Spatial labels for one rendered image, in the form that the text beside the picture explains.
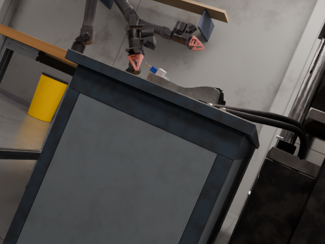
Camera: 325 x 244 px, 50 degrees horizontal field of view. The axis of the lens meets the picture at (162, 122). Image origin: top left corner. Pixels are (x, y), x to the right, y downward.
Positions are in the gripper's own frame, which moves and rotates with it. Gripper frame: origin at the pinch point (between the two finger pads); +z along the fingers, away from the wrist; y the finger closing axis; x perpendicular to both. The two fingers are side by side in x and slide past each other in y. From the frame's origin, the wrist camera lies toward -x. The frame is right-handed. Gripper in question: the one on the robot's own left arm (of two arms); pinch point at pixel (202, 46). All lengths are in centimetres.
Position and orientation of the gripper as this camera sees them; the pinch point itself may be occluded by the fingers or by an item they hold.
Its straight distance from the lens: 220.0
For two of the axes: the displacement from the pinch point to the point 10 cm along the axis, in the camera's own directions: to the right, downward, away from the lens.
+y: 3.2, 1.2, 9.4
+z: 8.5, 4.0, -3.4
